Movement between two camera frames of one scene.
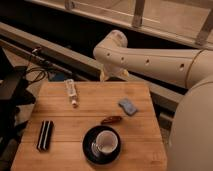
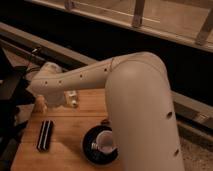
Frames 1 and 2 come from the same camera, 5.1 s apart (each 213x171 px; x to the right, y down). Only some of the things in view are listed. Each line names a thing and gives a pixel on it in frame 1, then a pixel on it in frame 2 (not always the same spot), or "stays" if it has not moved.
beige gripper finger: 102,76 → 41,105
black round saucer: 90,137 stays
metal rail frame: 190,21 stays
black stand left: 14,94 stays
